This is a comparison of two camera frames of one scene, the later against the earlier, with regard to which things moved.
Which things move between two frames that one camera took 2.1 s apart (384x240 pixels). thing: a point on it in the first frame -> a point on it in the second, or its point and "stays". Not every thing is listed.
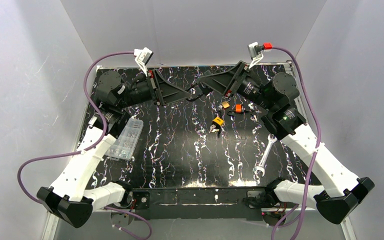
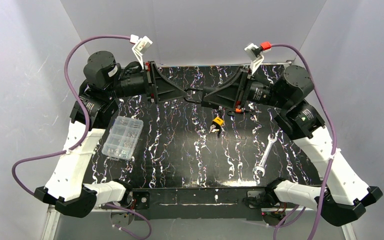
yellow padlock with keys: x=217 y=123 stays
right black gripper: x=239 y=77 -> x=242 y=89
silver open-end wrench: x=261 y=168 stays
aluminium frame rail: x=50 y=226 stays
